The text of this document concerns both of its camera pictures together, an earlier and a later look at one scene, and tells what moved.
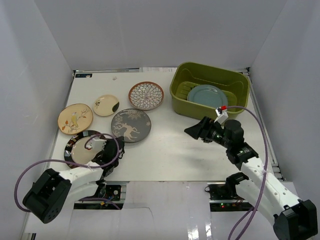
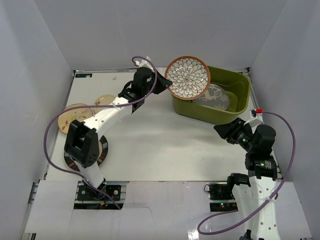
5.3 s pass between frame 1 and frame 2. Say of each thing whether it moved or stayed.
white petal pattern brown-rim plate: moved
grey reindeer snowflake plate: moved
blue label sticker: stayed
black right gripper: moved
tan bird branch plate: stayed
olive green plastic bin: stayed
